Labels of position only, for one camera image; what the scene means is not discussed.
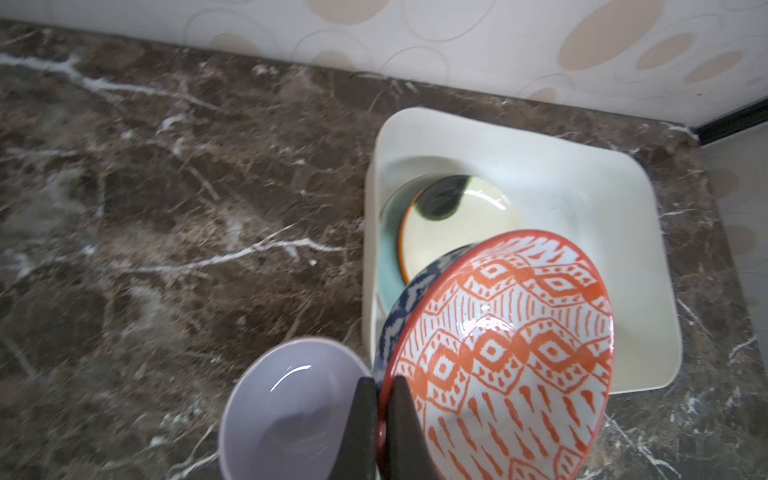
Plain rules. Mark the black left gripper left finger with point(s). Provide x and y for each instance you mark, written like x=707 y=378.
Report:
x=357 y=456

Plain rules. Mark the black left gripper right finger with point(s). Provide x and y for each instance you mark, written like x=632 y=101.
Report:
x=405 y=452

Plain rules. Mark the lilac purple bowl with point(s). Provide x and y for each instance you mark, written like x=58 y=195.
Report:
x=286 y=416

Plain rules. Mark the red patterned bowl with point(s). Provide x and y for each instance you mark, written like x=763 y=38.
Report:
x=509 y=357

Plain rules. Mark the mint green floral plate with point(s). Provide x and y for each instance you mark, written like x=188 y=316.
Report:
x=390 y=281

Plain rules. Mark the orange plate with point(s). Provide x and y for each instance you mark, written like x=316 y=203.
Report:
x=400 y=241

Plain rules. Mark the cream floral plate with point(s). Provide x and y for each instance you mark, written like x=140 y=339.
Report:
x=455 y=211

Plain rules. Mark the white plastic bin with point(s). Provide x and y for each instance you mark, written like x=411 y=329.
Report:
x=600 y=199

